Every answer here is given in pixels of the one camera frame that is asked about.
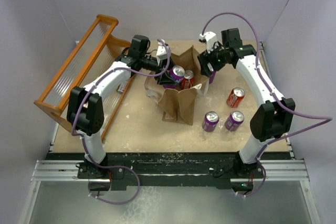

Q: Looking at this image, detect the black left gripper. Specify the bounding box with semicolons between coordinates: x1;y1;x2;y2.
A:
140;55;180;85

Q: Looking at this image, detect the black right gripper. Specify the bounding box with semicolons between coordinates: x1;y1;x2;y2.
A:
197;41;228;77

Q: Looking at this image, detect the purple soda can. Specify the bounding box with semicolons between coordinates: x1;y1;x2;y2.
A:
163;65;185;89
209;71;216;84
225;111;244;131
202;111;219;132

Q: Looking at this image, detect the red cola can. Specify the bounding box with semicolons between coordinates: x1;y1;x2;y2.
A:
180;70;194;90
226;87;245;108

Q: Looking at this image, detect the brown canvas tote bag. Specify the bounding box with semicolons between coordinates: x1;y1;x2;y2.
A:
144;46;208;125

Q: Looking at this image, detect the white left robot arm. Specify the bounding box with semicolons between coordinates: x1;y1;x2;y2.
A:
67;35;171;178

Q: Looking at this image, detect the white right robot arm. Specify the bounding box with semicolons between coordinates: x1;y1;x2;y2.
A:
197;28;296;177

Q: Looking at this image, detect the small brown packet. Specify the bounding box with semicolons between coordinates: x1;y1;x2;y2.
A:
117;81;129;94

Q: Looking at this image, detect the orange wooden framed tray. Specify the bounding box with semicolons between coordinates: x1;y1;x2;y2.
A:
34;14;130;132

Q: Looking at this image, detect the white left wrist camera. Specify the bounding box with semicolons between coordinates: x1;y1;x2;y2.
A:
156;40;171;67

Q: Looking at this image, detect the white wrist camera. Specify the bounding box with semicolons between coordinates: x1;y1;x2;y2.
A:
156;40;171;67
199;31;219;54

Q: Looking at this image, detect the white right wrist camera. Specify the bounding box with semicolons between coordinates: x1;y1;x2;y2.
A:
199;31;219;54

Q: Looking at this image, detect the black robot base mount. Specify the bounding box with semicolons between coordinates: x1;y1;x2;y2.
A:
46;152;292;192

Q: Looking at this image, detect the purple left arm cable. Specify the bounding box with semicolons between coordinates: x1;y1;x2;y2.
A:
70;38;170;205

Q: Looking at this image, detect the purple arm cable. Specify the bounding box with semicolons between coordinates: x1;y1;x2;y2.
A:
70;38;170;205
202;12;333;198

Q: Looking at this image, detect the aluminium front rail frame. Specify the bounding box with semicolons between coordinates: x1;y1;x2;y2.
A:
19;153;321;223

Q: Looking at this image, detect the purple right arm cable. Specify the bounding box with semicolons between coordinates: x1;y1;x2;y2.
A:
202;12;333;198

